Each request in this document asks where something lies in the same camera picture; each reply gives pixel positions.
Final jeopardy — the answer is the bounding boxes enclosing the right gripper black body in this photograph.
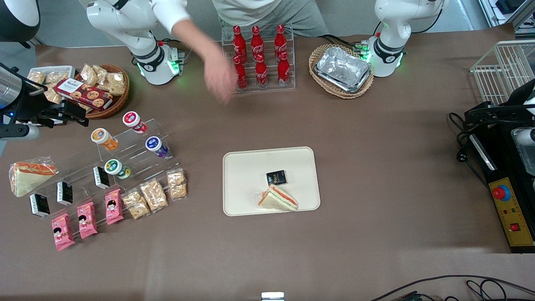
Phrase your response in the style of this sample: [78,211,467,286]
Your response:
[16,89,64,126]

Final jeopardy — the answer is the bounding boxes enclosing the green gum bottle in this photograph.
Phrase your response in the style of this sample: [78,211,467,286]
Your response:
[104,159,132,180]

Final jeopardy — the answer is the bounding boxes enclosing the person forearm white sleeve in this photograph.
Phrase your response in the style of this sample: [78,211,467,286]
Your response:
[151,0,224,64]

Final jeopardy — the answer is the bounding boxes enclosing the orange gum bottle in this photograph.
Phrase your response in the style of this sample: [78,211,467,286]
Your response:
[91,128,119,151]

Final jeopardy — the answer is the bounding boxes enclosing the white rectangular snack tray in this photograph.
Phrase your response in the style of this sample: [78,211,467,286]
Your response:
[27,66,76,126]

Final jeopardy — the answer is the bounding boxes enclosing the red gum bottle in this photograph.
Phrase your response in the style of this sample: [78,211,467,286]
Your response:
[122,111,148,135]

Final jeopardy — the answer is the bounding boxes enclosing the purple gum bottle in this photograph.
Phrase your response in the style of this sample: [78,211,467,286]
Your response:
[145,136,169,158]

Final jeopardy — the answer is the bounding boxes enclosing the aluminium foil tray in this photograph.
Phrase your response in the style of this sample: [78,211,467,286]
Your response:
[314,46,373,94]

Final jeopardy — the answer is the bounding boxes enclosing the cream plastic tray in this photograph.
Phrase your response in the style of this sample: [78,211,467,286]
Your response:
[222,146,321,217]

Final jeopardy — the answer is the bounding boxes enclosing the wrapped sandwich on tray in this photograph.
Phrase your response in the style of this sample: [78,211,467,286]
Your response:
[257,184,299,212]

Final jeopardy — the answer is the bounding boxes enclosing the person's bare hand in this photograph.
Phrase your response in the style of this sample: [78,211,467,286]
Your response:
[203,49,238,105]

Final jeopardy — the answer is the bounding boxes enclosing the red cookie box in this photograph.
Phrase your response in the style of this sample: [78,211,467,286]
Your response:
[53,78,114,112]

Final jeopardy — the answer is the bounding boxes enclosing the clear plastic box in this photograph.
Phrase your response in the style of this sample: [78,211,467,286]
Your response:
[511,128,535,176]

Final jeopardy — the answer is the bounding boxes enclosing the brown round wicker basket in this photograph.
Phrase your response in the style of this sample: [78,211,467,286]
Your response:
[65,64,130,121]

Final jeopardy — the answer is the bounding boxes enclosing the small black box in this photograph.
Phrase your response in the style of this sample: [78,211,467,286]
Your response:
[93,166,111,189]
[56,181,74,206]
[29,194,51,218]

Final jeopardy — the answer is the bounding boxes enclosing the plastic wrapped triangle sandwich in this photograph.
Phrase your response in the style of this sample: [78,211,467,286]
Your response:
[9,157,58,198]

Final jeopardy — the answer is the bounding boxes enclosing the clear acrylic stepped stand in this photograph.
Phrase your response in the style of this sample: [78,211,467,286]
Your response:
[29,118,181,228]

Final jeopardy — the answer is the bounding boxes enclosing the red emergency stop button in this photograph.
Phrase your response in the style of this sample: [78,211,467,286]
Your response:
[492,185,512,202]

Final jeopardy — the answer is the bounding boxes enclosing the pink snack packet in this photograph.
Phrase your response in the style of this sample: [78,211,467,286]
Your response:
[51,213,76,252]
[76,202,98,240]
[104,188,125,226]

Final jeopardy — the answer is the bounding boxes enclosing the black and yellow control box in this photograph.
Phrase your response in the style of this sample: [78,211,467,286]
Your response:
[467,121,535,254]

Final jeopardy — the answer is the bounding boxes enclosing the light oval wicker basket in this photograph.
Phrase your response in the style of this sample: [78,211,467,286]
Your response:
[308,44,375,100]

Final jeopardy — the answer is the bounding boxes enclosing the red cola bottle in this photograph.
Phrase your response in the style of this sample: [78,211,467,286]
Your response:
[274,24,288,59]
[255,54,269,89]
[277,51,291,87]
[232,25,247,63]
[250,25,265,60]
[234,56,248,91]

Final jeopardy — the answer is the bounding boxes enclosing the clear acrylic bottle rack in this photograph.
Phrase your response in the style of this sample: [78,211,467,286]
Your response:
[222,23,296,95]

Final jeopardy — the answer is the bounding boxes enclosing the black foil snack packet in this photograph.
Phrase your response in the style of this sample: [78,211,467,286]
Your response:
[266,170,288,186]

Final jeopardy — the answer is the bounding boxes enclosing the person torso grey clothes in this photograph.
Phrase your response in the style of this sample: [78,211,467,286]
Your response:
[211,0,329,38]

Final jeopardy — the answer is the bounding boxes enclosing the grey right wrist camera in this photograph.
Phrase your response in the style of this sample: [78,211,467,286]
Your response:
[0,124,41,141]

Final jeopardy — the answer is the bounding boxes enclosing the black power cable with plug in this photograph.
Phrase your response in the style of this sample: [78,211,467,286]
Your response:
[448,112,490,189]

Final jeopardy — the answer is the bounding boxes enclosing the white wire basket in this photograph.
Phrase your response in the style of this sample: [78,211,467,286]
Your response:
[470,40,535,106]

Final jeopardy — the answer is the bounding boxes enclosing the black left arm loop cable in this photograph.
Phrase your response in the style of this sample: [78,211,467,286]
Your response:
[411,6,445,34]

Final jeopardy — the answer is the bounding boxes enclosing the metal frame shelf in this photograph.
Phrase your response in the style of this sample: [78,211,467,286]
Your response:
[478,0,535,37]

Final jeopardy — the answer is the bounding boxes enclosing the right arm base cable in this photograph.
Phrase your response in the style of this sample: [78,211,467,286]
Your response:
[160,38,195,63]

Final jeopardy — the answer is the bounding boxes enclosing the black left arm base cable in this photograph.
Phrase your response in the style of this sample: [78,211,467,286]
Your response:
[319,34,364,48]

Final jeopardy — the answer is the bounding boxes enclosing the long black floor cable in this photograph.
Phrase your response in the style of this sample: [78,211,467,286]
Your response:
[370,274,535,301]

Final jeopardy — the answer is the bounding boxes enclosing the looped black floor cable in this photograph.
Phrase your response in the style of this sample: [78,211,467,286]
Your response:
[466,279,535,301]

